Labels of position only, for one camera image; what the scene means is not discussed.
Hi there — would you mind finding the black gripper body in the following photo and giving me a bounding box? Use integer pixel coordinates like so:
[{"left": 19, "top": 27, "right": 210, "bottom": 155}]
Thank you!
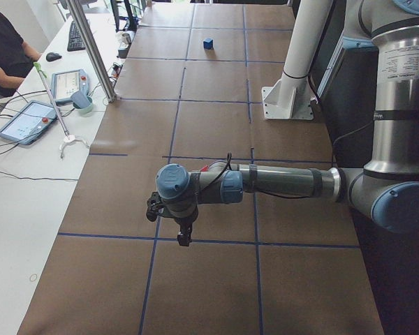
[{"left": 146, "top": 192, "right": 198, "bottom": 222}]

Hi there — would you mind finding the blue wooden block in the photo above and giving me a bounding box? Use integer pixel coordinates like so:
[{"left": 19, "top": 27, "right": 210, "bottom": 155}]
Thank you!
[{"left": 203, "top": 38, "right": 214, "bottom": 50}]

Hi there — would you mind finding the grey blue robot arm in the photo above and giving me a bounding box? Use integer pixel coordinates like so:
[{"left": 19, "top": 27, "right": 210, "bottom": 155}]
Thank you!
[{"left": 146, "top": 1, "right": 419, "bottom": 246}]

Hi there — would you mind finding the white reacher grabber tool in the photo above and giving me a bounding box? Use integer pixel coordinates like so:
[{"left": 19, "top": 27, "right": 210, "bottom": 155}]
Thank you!
[{"left": 34, "top": 61, "right": 89, "bottom": 159}]

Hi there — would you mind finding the mint green cup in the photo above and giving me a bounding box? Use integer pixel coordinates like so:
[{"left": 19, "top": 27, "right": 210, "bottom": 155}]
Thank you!
[{"left": 71, "top": 91, "right": 93, "bottom": 115}]

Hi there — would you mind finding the far blue teach pendant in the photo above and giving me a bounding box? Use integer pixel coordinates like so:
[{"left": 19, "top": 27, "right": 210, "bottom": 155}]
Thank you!
[{"left": 51, "top": 69, "right": 89, "bottom": 105}]

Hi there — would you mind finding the blue teach pendant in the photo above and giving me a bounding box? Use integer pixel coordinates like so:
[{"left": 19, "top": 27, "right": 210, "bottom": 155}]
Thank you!
[
  {"left": 0, "top": 100, "right": 57, "bottom": 145},
  {"left": 51, "top": 69, "right": 89, "bottom": 105}
]

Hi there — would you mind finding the near blue teach pendant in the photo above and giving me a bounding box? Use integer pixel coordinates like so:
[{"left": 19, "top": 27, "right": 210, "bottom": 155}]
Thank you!
[{"left": 0, "top": 100, "right": 57, "bottom": 145}]

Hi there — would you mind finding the metal can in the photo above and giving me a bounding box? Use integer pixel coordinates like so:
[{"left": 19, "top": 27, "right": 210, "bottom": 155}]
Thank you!
[{"left": 121, "top": 33, "right": 131, "bottom": 45}]

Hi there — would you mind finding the black keyboard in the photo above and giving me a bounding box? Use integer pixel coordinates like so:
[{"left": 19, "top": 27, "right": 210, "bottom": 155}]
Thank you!
[{"left": 67, "top": 21, "right": 86, "bottom": 52}]

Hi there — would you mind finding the black computer mouse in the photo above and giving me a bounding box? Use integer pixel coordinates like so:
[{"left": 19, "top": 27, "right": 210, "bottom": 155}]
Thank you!
[{"left": 45, "top": 52, "right": 62, "bottom": 62}]

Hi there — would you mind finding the person in black shirt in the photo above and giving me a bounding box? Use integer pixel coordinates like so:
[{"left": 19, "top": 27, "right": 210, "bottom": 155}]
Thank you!
[{"left": 0, "top": 12, "right": 41, "bottom": 97}]

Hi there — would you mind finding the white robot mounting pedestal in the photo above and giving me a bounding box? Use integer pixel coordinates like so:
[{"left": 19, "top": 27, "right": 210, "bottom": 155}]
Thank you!
[{"left": 262, "top": 0, "right": 333, "bottom": 120}]

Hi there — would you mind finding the grey cable on white table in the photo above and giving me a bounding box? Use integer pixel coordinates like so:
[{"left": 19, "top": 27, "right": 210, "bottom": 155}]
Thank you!
[{"left": 0, "top": 163, "right": 80, "bottom": 182}]

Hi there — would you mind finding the aluminium frame post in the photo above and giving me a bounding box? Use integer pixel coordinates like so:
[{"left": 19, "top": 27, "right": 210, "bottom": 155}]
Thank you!
[{"left": 66, "top": 0, "right": 117, "bottom": 103}]

